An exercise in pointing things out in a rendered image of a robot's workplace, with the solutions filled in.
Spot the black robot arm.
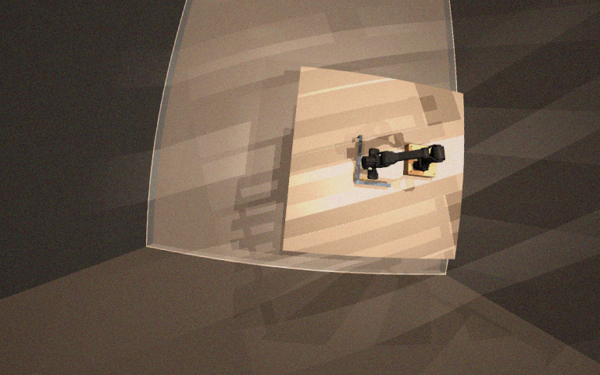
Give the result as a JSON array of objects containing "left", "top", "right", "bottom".
[{"left": 361, "top": 144, "right": 445, "bottom": 172}]

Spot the grey l-shaped wall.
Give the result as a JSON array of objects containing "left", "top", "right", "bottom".
[{"left": 356, "top": 134, "right": 391, "bottom": 188}]

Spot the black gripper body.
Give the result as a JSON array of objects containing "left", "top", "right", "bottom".
[{"left": 367, "top": 148, "right": 380, "bottom": 180}]

